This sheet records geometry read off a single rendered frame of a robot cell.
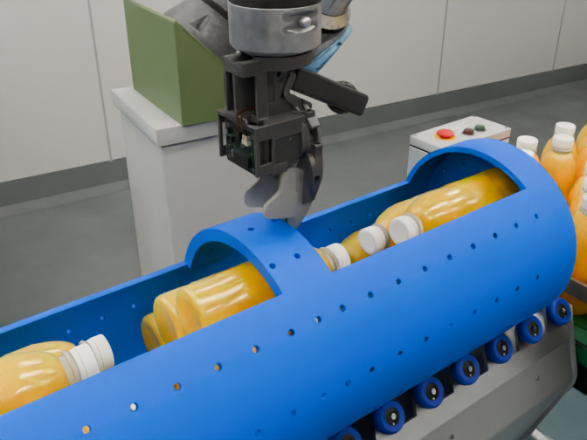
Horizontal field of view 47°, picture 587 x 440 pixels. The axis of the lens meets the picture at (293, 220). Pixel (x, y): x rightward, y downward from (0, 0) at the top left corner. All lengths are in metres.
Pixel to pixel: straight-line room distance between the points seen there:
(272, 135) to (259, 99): 0.04
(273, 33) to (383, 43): 3.78
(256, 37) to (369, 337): 0.33
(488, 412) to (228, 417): 0.51
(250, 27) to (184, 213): 0.95
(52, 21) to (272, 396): 2.99
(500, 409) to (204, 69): 0.86
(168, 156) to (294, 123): 0.82
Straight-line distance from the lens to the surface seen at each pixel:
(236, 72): 0.65
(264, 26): 0.63
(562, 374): 1.20
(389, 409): 0.90
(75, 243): 3.31
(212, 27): 1.51
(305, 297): 0.69
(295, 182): 0.71
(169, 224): 1.54
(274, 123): 0.66
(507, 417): 1.11
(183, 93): 1.42
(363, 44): 4.31
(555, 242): 0.96
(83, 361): 0.68
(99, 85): 3.63
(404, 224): 0.88
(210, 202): 1.56
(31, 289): 3.03
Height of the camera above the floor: 1.60
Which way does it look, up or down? 29 degrees down
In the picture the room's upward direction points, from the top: straight up
